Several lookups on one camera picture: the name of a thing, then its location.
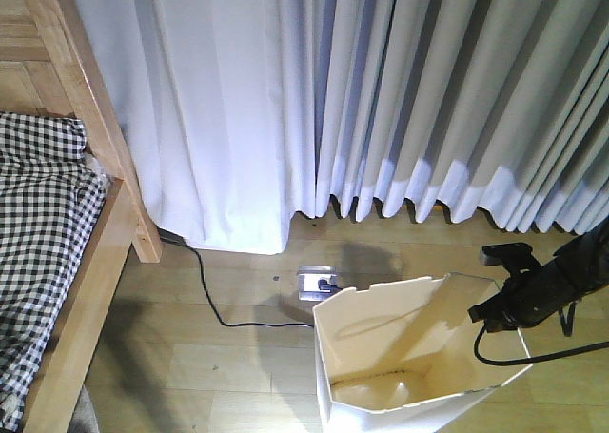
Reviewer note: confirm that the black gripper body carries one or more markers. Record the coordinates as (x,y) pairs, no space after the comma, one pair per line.
(493,313)

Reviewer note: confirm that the white plastic trash bin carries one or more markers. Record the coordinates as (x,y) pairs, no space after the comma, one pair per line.
(398,357)

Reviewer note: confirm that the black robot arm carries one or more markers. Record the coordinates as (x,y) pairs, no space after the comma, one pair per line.
(533,291)

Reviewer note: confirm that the floor power socket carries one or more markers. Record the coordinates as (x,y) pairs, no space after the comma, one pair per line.
(317,283)

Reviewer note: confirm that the grey curtain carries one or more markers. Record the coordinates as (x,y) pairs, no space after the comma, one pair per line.
(240,113)

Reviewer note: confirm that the grey yellow round rug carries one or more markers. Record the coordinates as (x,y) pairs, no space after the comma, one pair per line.
(84,419)

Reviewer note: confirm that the black white checkered bedding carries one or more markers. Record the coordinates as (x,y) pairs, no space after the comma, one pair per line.
(51,197)

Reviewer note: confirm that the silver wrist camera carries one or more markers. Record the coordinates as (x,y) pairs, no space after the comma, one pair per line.
(517,258)

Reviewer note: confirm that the wooden bed frame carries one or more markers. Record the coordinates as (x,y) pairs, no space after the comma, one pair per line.
(48,69)

